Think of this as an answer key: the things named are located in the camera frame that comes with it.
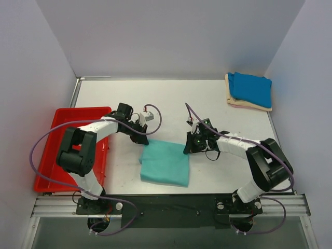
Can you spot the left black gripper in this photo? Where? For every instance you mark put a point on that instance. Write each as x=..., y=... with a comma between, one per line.
x=137, y=132

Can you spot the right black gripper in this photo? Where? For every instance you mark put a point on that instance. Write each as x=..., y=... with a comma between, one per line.
x=193, y=142

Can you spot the teal t shirt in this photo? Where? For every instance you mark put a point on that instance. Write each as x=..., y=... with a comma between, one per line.
x=164, y=163

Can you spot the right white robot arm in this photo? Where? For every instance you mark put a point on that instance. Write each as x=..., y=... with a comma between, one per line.
x=268, y=164

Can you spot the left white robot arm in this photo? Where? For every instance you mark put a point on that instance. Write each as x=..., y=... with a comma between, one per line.
x=77, y=151

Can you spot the folded pink t shirt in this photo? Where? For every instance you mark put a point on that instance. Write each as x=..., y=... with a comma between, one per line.
x=239, y=106

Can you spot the folded beige t shirt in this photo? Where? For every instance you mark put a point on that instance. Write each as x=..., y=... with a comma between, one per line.
x=231, y=100

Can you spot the folded blue t shirt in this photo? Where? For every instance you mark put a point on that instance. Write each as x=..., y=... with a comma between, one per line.
x=253, y=89

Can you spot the red plastic bin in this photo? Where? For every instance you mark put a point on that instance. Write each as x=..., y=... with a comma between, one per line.
x=48, y=166

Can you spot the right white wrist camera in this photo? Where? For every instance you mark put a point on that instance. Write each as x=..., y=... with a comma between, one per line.
x=189, y=121

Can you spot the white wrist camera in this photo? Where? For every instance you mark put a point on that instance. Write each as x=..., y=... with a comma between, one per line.
x=145, y=116
x=189, y=121

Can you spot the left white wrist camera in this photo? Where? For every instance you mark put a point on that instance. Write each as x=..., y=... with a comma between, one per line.
x=145, y=116

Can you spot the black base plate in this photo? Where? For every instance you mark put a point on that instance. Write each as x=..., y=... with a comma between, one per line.
x=173, y=211

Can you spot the aluminium frame rail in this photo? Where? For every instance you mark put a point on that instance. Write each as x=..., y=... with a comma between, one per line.
x=63, y=206

